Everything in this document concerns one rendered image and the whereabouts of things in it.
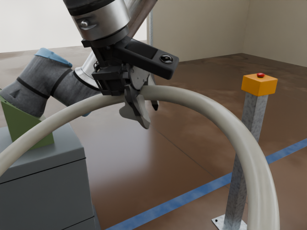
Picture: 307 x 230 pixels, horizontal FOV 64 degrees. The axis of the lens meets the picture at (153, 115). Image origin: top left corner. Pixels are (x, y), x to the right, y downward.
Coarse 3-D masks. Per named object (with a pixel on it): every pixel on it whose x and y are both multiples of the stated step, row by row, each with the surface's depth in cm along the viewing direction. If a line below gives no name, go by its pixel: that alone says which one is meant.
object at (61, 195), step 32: (0, 128) 124; (64, 128) 124; (32, 160) 100; (64, 160) 106; (0, 192) 97; (32, 192) 104; (64, 192) 112; (0, 224) 102; (32, 224) 110; (64, 224) 119
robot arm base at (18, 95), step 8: (16, 80) 103; (8, 88) 101; (16, 88) 100; (24, 88) 101; (32, 88) 101; (8, 96) 99; (16, 96) 100; (24, 96) 100; (32, 96) 102; (40, 96) 104; (48, 96) 108; (16, 104) 99; (24, 104) 100; (32, 104) 102; (40, 104) 105; (32, 112) 103; (40, 112) 107
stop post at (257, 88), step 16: (256, 80) 121; (272, 80) 122; (256, 96) 125; (256, 112) 129; (256, 128) 134; (240, 176) 148; (240, 192) 153; (240, 208) 160; (224, 224) 172; (240, 224) 168
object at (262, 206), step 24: (96, 96) 52; (120, 96) 50; (144, 96) 49; (168, 96) 45; (192, 96) 42; (48, 120) 51; (216, 120) 37; (240, 120) 35; (24, 144) 49; (240, 144) 31; (0, 168) 46; (264, 168) 28; (264, 192) 26; (264, 216) 24
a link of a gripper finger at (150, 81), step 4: (148, 76) 51; (148, 80) 51; (152, 80) 52; (144, 84) 51; (148, 84) 51; (152, 84) 52; (152, 100) 55; (156, 100) 54; (152, 104) 55; (156, 104) 55; (156, 108) 56
